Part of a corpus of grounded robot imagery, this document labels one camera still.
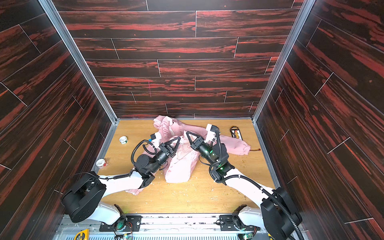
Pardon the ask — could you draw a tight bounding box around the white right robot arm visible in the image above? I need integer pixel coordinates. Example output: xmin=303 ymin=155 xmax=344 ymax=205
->
xmin=186 ymin=125 xmax=304 ymax=240

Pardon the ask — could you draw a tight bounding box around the aluminium corner post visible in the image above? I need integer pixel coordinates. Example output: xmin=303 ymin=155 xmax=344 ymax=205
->
xmin=251 ymin=0 xmax=317 ymax=123
xmin=38 ymin=0 xmax=118 ymax=124

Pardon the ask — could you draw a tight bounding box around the aluminium corner post right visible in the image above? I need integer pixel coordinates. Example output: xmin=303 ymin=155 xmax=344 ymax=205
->
xmin=251 ymin=0 xmax=317 ymax=123

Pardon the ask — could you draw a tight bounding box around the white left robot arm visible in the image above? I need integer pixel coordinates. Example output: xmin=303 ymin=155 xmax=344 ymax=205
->
xmin=61 ymin=137 xmax=181 ymax=232

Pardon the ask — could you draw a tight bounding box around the aluminium corner post left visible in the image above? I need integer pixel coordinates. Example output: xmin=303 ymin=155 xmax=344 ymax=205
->
xmin=38 ymin=0 xmax=118 ymax=124

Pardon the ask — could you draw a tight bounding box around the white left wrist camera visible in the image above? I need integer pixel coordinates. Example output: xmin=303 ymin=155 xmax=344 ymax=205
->
xmin=150 ymin=132 xmax=162 ymax=148

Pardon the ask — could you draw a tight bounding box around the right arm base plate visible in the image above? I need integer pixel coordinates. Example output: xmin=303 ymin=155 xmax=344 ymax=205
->
xmin=215 ymin=215 xmax=261 ymax=232

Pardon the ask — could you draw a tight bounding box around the pink zip jacket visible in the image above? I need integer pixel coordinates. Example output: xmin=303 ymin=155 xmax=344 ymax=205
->
xmin=125 ymin=115 xmax=252 ymax=196

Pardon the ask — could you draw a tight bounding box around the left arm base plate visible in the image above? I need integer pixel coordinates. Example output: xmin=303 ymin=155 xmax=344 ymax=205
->
xmin=99 ymin=215 xmax=142 ymax=233

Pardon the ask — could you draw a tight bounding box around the small white tape roll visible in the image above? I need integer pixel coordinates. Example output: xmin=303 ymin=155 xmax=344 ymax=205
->
xmin=119 ymin=136 xmax=128 ymax=145

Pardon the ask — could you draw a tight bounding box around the yellow tape measure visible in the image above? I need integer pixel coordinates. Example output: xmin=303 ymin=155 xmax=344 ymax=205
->
xmin=74 ymin=229 xmax=90 ymax=240

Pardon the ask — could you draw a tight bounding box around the aluminium front rail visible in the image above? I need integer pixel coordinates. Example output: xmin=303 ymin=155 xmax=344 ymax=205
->
xmin=53 ymin=214 xmax=271 ymax=240

